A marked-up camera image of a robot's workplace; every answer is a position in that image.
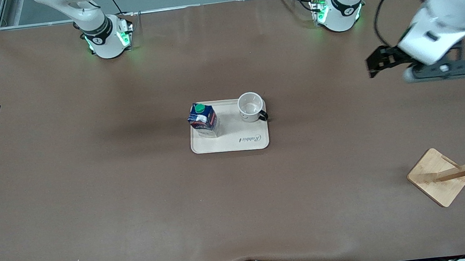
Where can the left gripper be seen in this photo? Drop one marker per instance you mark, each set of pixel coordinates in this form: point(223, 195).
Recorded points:
point(390, 57)

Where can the blue milk carton green cap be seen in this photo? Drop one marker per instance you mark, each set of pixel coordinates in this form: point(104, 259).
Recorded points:
point(203, 120)

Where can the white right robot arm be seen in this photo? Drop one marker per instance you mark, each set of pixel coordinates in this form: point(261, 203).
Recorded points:
point(106, 35)

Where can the wooden cup rack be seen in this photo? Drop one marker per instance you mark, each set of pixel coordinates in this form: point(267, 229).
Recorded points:
point(436, 180)

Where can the cream plastic tray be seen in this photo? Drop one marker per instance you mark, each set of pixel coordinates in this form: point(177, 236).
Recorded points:
point(233, 141)

